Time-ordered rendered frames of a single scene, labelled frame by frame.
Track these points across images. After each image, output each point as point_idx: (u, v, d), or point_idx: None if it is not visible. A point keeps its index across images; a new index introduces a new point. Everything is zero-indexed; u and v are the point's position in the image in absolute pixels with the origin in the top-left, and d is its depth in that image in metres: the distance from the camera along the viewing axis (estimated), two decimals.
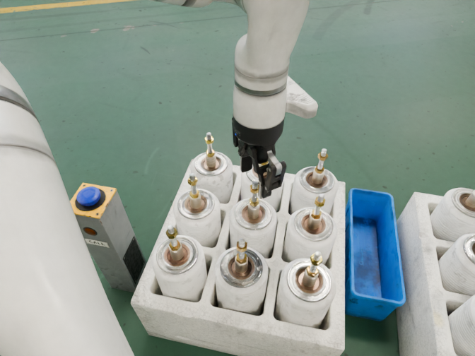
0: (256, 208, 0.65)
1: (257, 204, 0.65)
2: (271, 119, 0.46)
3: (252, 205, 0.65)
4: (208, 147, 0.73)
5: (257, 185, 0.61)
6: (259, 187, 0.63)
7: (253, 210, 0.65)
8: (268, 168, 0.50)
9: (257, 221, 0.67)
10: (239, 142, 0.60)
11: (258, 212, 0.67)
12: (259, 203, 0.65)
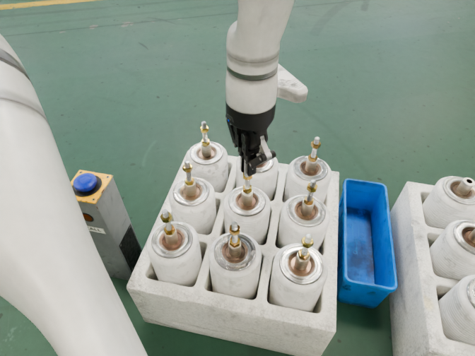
0: (249, 195, 0.66)
1: None
2: (263, 103, 0.48)
3: (251, 188, 0.66)
4: (203, 136, 0.74)
5: None
6: (243, 173, 0.64)
7: (246, 197, 0.67)
8: (259, 155, 0.53)
9: (251, 208, 0.68)
10: None
11: (251, 200, 0.68)
12: None
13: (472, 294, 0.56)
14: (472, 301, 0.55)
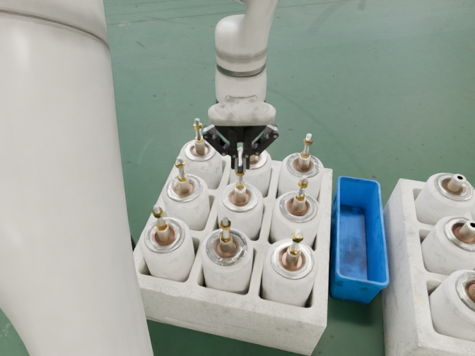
0: (242, 191, 0.67)
1: None
2: (215, 85, 0.51)
3: (244, 184, 0.67)
4: (197, 133, 0.75)
5: (239, 165, 0.64)
6: None
7: (239, 193, 0.67)
8: (210, 127, 0.58)
9: (244, 204, 0.68)
10: (254, 144, 0.60)
11: (244, 196, 0.69)
12: None
13: (461, 289, 0.57)
14: (460, 295, 0.56)
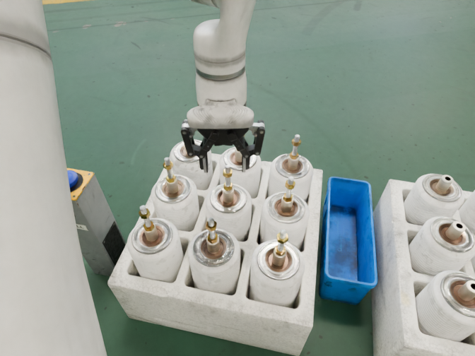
0: (230, 192, 0.67)
1: (223, 187, 0.67)
2: (196, 88, 0.51)
3: (225, 183, 0.68)
4: None
5: (225, 169, 0.63)
6: (226, 176, 0.64)
7: (227, 194, 0.67)
8: None
9: (232, 205, 0.69)
10: (254, 144, 0.60)
11: (232, 197, 0.69)
12: (223, 188, 0.67)
13: (445, 289, 0.57)
14: (445, 296, 0.56)
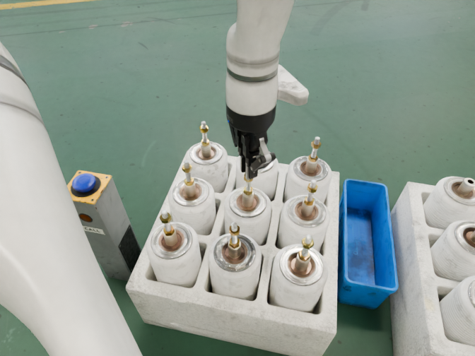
0: (249, 196, 0.66)
1: (250, 193, 0.66)
2: (262, 105, 0.47)
3: (245, 193, 0.65)
4: (203, 136, 0.74)
5: None
6: None
7: (247, 198, 0.66)
8: (258, 157, 0.52)
9: (251, 209, 0.67)
10: None
11: (252, 201, 0.68)
12: (251, 193, 0.66)
13: (473, 296, 0.56)
14: (473, 302, 0.55)
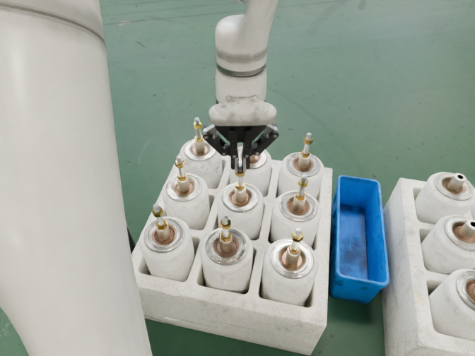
0: (242, 191, 0.67)
1: (242, 188, 0.66)
2: (215, 85, 0.50)
3: (237, 188, 0.66)
4: (196, 133, 0.75)
5: (242, 169, 0.63)
6: (244, 171, 0.64)
7: (239, 193, 0.67)
8: (210, 127, 0.57)
9: (243, 204, 0.68)
10: (254, 144, 0.60)
11: (244, 196, 0.68)
12: (244, 188, 0.66)
13: (461, 288, 0.56)
14: (461, 294, 0.56)
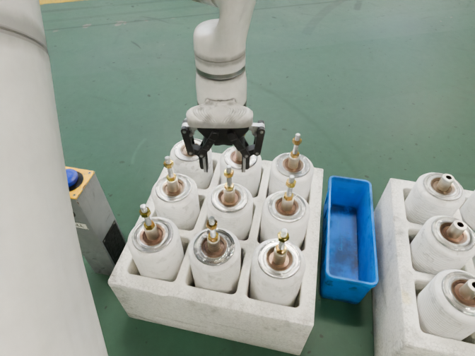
0: (230, 192, 0.67)
1: (231, 184, 0.68)
2: (196, 87, 0.51)
3: (233, 186, 0.67)
4: None
5: (229, 167, 0.64)
6: (226, 170, 0.65)
7: (227, 193, 0.67)
8: None
9: (232, 205, 0.68)
10: (254, 144, 0.60)
11: (234, 197, 0.69)
12: None
13: (447, 288, 0.57)
14: (446, 294, 0.56)
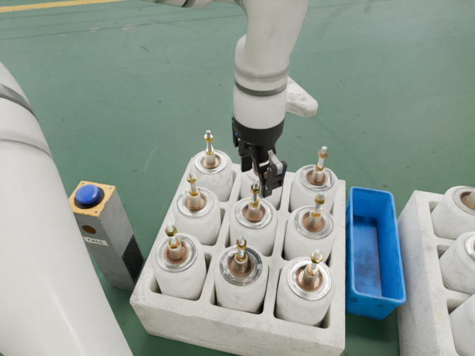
0: (256, 208, 0.65)
1: (249, 202, 0.65)
2: (271, 119, 0.46)
3: (252, 198, 0.66)
4: (208, 145, 0.73)
5: (252, 185, 0.61)
6: (252, 193, 0.62)
7: (252, 209, 0.65)
8: (268, 168, 0.50)
9: (256, 220, 0.66)
10: (239, 142, 0.60)
11: (259, 212, 0.66)
12: (249, 203, 0.65)
13: None
14: None
